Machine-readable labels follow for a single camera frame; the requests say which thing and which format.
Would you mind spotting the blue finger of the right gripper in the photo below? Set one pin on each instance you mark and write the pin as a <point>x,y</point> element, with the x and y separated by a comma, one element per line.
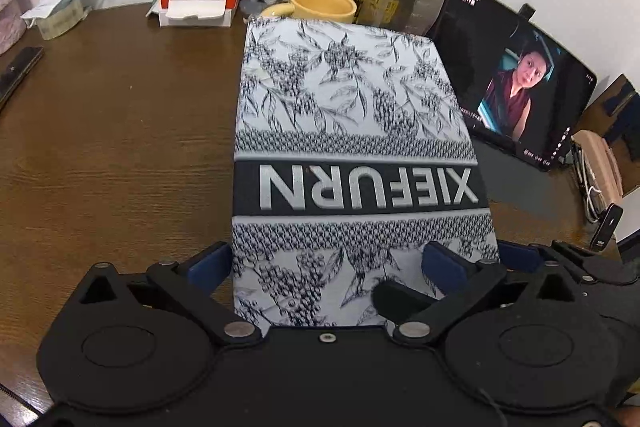
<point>519,257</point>
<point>397,302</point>

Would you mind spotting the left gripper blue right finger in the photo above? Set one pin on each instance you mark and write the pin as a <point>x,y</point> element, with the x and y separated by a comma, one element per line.
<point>464,285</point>

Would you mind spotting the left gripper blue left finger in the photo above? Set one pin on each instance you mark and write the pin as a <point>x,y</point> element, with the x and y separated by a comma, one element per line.
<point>189,285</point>

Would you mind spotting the floral box lid XIEFURN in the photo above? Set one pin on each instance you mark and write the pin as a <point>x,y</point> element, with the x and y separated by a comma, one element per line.
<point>350,155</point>

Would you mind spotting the small black device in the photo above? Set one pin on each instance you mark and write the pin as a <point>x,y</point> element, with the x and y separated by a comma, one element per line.
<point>607,223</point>

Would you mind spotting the pink pouch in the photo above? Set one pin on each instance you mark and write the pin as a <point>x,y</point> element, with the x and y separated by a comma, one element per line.
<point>601,166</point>

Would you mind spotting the wooden chair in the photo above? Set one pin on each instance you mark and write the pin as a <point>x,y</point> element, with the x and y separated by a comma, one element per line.
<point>614,116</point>

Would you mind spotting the tablet with grey cover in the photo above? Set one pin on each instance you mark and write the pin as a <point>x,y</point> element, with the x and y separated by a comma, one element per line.
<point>521,94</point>

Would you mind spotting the black smartphone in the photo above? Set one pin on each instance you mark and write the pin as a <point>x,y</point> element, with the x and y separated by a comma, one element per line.
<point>17,71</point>

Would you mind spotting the yellow ceramic mug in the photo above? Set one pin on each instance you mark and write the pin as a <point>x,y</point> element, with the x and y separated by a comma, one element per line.
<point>338,11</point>

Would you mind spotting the crumpled face mask pile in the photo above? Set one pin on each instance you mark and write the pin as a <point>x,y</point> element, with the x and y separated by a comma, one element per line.
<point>53,18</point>

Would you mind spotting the purple textured vase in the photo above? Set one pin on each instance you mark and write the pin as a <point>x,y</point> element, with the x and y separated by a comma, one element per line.
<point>12,27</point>

